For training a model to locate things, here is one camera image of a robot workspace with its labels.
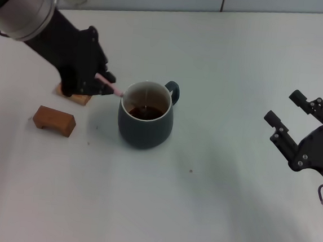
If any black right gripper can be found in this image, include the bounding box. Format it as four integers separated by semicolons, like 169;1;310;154
259;87;323;181

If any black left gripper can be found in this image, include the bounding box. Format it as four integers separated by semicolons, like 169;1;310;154
19;6;123;100

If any pink handled metal spoon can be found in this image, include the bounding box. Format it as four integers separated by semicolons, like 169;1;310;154
93;72;126;98

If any grey ceramic cup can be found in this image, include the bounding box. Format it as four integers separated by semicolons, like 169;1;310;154
115;76;182;153

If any light wooden block orange stain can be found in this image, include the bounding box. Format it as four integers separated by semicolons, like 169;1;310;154
54;82;94;107

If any dark coffee liquid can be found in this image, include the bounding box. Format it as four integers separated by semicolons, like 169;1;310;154
127;103;166;122

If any brown wooden block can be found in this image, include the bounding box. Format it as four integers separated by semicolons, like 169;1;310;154
31;104;78;139

